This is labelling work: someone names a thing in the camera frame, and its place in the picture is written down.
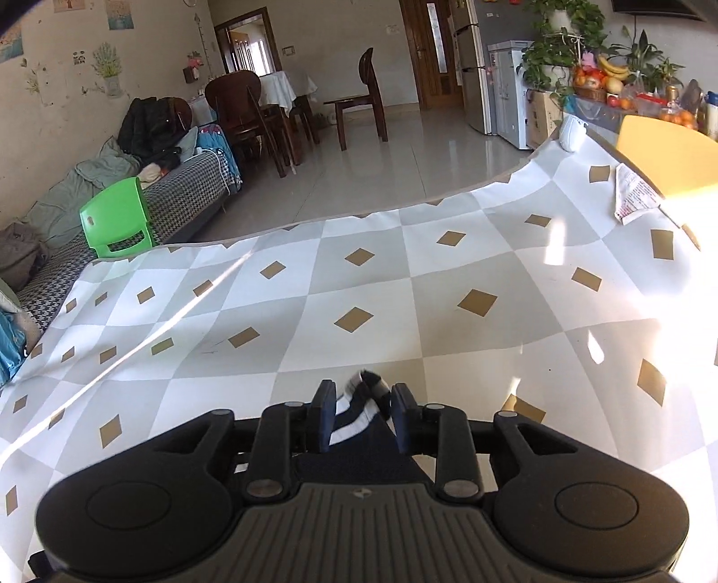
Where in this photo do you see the silver refrigerator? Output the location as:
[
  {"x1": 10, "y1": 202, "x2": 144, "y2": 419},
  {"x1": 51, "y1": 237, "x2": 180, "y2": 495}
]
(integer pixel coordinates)
[{"x1": 451, "y1": 0, "x2": 534, "y2": 135}]

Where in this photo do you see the wall television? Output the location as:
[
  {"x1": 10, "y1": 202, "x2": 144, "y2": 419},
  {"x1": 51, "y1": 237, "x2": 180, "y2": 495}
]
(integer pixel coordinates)
[{"x1": 611, "y1": 0, "x2": 718, "y2": 23}]

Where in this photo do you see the leafy potted plant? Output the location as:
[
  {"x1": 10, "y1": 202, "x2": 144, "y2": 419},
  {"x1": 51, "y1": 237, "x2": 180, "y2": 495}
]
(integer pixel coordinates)
[{"x1": 516, "y1": 0, "x2": 609, "y2": 91}]

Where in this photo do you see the dining table white cloth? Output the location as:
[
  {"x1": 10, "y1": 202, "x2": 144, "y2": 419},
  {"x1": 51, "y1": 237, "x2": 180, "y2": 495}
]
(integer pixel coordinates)
[{"x1": 191, "y1": 70, "x2": 329, "y2": 163}]

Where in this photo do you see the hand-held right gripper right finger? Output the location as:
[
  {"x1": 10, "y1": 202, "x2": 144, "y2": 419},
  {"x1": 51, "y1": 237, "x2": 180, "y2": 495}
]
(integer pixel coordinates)
[{"x1": 391, "y1": 384, "x2": 578, "y2": 502}]

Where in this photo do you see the green plastic chair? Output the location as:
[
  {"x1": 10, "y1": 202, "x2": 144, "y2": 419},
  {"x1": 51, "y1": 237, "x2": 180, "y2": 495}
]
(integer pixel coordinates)
[{"x1": 79, "y1": 176, "x2": 157, "y2": 260}]

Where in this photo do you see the white chest freezer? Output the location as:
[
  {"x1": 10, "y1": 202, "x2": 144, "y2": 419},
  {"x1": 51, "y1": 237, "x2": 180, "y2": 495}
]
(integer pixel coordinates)
[{"x1": 487, "y1": 40, "x2": 536, "y2": 149}]

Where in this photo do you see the houndstooth sofa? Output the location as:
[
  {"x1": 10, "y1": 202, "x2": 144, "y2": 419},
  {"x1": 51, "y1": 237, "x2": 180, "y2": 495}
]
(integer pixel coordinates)
[{"x1": 14, "y1": 148, "x2": 245, "y2": 331}]

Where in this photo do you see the spiky green houseplant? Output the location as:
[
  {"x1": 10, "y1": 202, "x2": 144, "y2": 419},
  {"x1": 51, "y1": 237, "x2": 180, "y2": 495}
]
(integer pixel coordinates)
[{"x1": 609, "y1": 28, "x2": 685, "y2": 93}]

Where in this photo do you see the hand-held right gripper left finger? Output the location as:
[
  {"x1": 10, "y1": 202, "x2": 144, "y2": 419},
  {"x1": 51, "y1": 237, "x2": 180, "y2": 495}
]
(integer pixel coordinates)
[{"x1": 149, "y1": 379, "x2": 337, "y2": 502}]

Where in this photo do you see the grey-green blanket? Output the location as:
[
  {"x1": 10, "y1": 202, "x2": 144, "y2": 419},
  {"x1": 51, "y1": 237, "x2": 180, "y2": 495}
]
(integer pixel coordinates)
[{"x1": 22, "y1": 137, "x2": 144, "y2": 248}]

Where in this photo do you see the fruit basket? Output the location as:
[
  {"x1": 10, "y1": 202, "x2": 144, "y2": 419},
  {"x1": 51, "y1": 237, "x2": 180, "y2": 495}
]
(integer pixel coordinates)
[{"x1": 569, "y1": 50, "x2": 632, "y2": 104}]

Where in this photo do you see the grey-brown garment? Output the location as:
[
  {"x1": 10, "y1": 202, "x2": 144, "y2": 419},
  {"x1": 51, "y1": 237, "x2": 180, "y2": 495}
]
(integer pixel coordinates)
[{"x1": 0, "y1": 221, "x2": 51, "y2": 292}]

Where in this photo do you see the wooden door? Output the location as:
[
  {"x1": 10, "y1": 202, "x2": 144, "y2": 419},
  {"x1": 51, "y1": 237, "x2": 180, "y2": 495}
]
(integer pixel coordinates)
[{"x1": 399, "y1": 0, "x2": 466, "y2": 110}]

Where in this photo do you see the black t-shirt red print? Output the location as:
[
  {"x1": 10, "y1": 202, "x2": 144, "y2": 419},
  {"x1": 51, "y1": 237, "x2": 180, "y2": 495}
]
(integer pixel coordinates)
[{"x1": 232, "y1": 369, "x2": 433, "y2": 483}]

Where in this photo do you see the blue cartoon pajamas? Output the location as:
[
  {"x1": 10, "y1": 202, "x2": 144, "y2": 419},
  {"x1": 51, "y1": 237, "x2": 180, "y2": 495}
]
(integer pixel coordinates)
[{"x1": 0, "y1": 308, "x2": 29, "y2": 387}]

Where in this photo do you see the dark wooden dining chair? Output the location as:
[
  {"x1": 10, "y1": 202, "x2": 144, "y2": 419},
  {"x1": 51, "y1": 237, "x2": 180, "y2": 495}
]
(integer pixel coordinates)
[
  {"x1": 205, "y1": 70, "x2": 304, "y2": 179},
  {"x1": 324, "y1": 48, "x2": 389, "y2": 151}
]

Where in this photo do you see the blue printed garment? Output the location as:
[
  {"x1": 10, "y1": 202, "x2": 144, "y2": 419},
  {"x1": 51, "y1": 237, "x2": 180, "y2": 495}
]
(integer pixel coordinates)
[{"x1": 193, "y1": 124, "x2": 239, "y2": 194}]

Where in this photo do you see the diamond-pattern tablecloth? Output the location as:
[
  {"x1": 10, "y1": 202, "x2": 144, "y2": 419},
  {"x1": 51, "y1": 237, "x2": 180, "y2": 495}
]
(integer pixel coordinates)
[{"x1": 0, "y1": 126, "x2": 718, "y2": 583}]

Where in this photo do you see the printed paper packet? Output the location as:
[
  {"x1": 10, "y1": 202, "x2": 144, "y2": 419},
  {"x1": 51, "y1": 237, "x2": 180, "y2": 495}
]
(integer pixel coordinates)
[{"x1": 613, "y1": 162, "x2": 663, "y2": 226}]

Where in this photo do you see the cardboard box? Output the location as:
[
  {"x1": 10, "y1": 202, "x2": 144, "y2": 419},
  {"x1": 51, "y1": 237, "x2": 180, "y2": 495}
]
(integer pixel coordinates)
[{"x1": 524, "y1": 90, "x2": 565, "y2": 149}]

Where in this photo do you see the white rounded container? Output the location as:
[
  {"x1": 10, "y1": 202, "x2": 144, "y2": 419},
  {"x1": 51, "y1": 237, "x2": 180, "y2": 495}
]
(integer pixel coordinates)
[{"x1": 560, "y1": 113, "x2": 589, "y2": 153}]

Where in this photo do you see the black jacket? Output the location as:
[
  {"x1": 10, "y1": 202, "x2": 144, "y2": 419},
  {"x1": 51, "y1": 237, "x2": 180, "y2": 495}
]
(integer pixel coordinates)
[{"x1": 117, "y1": 96, "x2": 194, "y2": 169}]

